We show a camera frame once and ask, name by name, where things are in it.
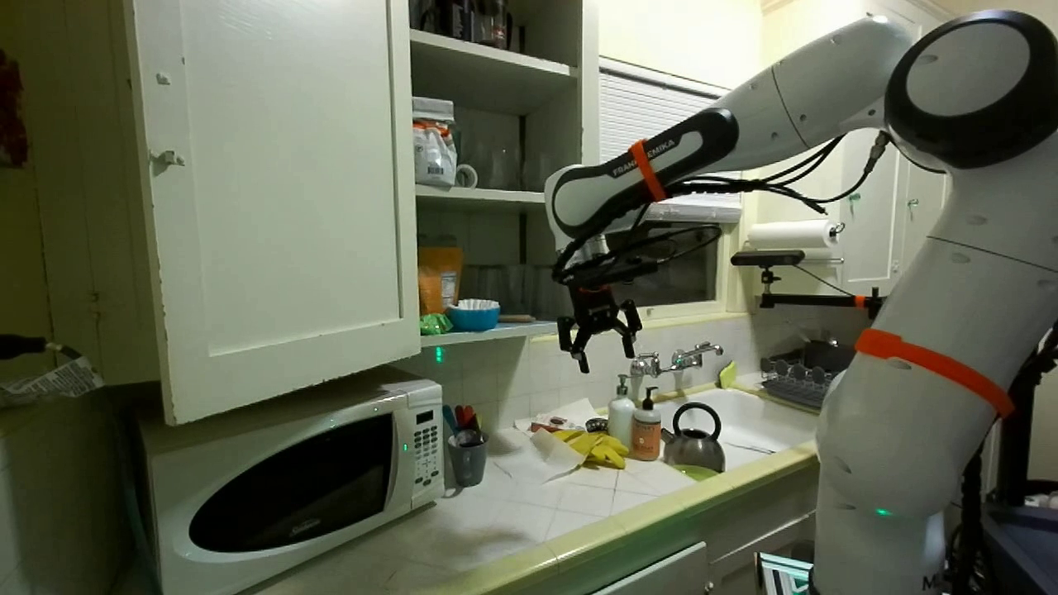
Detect dark jars on shelf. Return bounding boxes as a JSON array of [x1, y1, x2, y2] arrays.
[[411, 0, 529, 52]]

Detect orange pump soap bottle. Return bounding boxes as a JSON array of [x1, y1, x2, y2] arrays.
[[629, 382, 666, 465]]

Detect orange snack bag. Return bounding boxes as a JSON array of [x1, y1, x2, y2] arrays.
[[415, 245, 469, 321]]

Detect steel kettle black handle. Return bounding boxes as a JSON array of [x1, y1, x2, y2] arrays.
[[662, 399, 731, 475]]

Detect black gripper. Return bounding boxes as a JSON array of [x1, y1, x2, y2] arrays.
[[551, 278, 648, 377]]

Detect white printed mug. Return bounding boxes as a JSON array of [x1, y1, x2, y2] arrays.
[[411, 92, 481, 195]]

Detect crumpled plastic bag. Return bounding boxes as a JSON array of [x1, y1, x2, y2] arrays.
[[0, 333, 108, 414]]

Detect white kitchen sink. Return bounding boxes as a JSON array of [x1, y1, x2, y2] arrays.
[[657, 382, 824, 479]]

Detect yellow rubber glove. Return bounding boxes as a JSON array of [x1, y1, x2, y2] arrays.
[[549, 427, 630, 475]]

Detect white paper towel roll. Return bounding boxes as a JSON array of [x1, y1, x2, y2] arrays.
[[745, 219, 845, 260]]

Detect white cupboard door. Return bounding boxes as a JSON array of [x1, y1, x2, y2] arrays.
[[122, 0, 422, 431]]

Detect grey mug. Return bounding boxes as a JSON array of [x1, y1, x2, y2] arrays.
[[442, 427, 493, 492]]

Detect white pump soap bottle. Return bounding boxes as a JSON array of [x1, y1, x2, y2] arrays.
[[605, 369, 642, 449]]

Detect clear drinking glasses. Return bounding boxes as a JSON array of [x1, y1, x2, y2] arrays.
[[469, 258, 569, 323]]

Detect blue bowl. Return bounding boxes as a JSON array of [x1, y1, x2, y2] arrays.
[[442, 294, 506, 336]]

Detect white fridge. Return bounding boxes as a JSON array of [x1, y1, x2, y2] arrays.
[[0, 387, 145, 595]]

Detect orange strap on forearm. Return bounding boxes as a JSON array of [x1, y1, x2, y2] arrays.
[[626, 135, 671, 206]]

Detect orange strap on lower link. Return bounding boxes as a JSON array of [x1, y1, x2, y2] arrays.
[[854, 323, 1017, 423]]

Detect white window blind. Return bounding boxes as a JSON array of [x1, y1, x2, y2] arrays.
[[594, 62, 747, 230]]

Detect white counter drawers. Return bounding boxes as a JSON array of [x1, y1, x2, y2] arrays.
[[588, 471, 819, 595]]

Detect tall white cabinet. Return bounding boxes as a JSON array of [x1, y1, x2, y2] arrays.
[[835, 151, 953, 297]]

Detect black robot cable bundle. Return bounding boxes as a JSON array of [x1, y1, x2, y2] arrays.
[[549, 129, 899, 292]]

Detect white open wall cupboard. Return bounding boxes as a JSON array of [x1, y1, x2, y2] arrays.
[[406, 0, 605, 349]]

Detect white microwave oven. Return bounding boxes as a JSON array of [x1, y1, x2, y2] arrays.
[[134, 374, 448, 595]]

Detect chrome sink faucet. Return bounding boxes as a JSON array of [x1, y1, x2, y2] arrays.
[[626, 336, 731, 408]]

